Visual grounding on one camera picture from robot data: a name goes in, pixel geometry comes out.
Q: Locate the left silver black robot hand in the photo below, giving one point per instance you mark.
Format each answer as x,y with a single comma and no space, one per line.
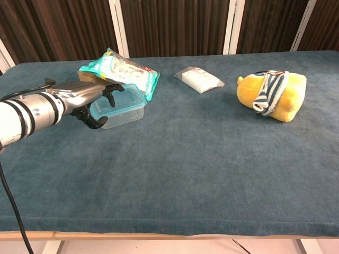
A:
76,95

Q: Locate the teal plastic container lid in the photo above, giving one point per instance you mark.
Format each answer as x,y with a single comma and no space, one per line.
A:
127,98

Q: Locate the clear plastic food container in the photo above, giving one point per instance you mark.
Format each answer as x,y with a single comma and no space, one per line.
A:
124,117

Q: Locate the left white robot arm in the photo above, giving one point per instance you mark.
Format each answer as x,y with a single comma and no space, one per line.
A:
16,119

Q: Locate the brown cardboard piece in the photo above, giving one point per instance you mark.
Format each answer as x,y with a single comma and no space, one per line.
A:
87,77

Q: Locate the teal white snack bag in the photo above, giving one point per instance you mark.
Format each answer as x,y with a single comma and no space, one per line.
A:
127,71

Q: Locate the white packet in clear bag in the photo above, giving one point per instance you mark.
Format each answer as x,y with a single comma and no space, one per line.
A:
198,80

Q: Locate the blue table cloth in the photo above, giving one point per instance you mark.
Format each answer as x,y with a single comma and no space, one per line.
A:
185,158

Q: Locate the white table leg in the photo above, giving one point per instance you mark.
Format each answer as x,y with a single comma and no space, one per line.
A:
303,247
53,247

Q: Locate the yellow plush toy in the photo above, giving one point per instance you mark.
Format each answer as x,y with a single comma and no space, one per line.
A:
246,92

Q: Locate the blue white striped cloth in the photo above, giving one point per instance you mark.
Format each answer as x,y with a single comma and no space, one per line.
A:
270,90

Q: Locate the white partition frame post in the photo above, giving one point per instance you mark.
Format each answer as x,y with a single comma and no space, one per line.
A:
233,26
5,58
303,26
119,26

